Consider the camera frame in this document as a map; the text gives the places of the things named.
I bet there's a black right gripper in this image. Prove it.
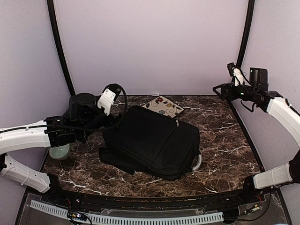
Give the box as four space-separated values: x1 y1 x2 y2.
213 82 257 101

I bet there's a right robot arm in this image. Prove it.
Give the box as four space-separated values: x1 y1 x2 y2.
212 82 300 203

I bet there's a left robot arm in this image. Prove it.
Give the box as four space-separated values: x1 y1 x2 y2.
0 88 120 204

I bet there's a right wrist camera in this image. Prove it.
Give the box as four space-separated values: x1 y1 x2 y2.
249 67 269 92

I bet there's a black student bag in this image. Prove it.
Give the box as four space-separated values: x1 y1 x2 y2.
98 105 202 180

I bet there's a grey slotted cable duct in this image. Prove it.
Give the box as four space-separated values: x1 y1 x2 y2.
30 200 224 225

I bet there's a pale green ceramic bowl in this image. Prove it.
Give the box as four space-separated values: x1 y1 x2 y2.
49 144 70 161

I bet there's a black front rail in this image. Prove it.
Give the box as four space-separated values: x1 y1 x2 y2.
50 190 245 210

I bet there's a left black frame post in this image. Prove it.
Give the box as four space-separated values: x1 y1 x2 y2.
46 0 75 96

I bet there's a black frame post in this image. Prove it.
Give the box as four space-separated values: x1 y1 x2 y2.
236 0 255 67
46 0 75 96

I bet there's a right black frame post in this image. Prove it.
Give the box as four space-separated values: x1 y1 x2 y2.
236 0 255 67

